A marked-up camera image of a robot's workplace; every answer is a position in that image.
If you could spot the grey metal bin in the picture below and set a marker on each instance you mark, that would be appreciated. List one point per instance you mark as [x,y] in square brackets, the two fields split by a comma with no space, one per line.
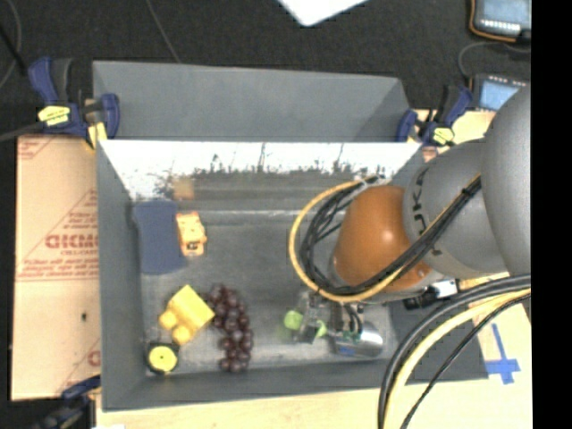
[250,105]

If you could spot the black cylinder on white bracket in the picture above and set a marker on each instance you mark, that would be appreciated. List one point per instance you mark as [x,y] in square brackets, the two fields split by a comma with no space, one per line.
[424,296]

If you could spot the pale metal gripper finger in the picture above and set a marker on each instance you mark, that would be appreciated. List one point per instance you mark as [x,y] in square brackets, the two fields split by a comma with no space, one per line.
[309,331]
[315,305]

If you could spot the blue sponge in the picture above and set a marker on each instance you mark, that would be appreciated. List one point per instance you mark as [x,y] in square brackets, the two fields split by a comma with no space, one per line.
[156,235]

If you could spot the yellow toy block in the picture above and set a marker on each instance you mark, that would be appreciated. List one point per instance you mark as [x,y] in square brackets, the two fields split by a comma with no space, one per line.
[190,311]

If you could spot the brown cardboard board red print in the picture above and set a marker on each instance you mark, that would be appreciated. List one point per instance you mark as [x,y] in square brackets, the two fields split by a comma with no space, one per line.
[53,195]

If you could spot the purple toy grapes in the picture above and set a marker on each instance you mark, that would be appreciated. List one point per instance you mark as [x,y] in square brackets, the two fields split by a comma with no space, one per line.
[232,324]

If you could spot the lime green toy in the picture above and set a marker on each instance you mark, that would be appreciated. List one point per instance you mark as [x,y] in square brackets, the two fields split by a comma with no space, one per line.
[292,320]

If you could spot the yellow and black tape measure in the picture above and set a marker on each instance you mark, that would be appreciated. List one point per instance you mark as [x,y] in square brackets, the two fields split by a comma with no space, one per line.
[162,358]

